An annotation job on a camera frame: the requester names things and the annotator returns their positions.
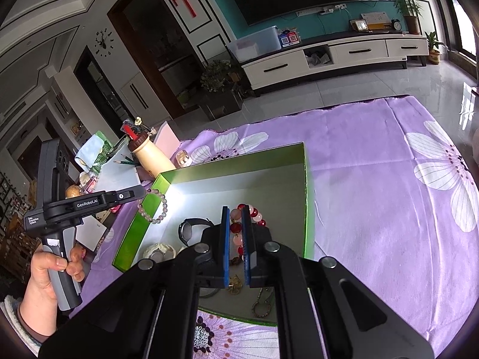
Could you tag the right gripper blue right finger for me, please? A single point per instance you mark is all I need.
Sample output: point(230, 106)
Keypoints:
point(249, 246)

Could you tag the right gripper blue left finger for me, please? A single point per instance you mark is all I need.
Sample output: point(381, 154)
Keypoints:
point(225, 245)

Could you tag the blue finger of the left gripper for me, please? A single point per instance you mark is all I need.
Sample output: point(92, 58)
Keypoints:
point(112, 199)

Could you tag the black wrist watch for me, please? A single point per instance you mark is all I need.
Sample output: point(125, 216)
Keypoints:
point(185, 229)

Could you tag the white wrist watch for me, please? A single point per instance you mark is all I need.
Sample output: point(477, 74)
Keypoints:
point(160, 252)

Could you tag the gold flower brooch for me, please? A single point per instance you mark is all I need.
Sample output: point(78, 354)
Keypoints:
point(235, 285)

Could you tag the silver bangle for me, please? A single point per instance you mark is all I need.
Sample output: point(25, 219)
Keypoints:
point(208, 292)

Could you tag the person's left hand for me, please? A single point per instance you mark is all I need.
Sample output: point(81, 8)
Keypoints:
point(38, 309)

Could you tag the white paper sheet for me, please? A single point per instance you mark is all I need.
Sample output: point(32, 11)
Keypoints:
point(117, 173)

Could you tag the green cardboard box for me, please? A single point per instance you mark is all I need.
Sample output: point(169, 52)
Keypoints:
point(274, 181)

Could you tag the yellow bear bottle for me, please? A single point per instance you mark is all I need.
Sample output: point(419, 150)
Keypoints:
point(150, 157)

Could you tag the large dark potted plant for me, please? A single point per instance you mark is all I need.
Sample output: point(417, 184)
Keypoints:
point(221, 90)

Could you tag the purple floral tablecloth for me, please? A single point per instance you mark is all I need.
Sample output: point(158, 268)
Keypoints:
point(395, 203)

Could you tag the clear plastic storage bin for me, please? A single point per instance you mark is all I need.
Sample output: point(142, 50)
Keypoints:
point(255, 45)

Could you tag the white tv cabinet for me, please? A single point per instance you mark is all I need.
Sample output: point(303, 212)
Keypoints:
point(315, 57)

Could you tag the small alarm clock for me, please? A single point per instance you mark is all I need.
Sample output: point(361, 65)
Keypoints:
point(396, 25)

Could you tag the potted plant by cabinet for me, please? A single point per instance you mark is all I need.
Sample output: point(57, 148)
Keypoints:
point(433, 46)

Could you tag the wall clock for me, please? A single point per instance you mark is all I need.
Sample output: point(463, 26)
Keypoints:
point(104, 43)

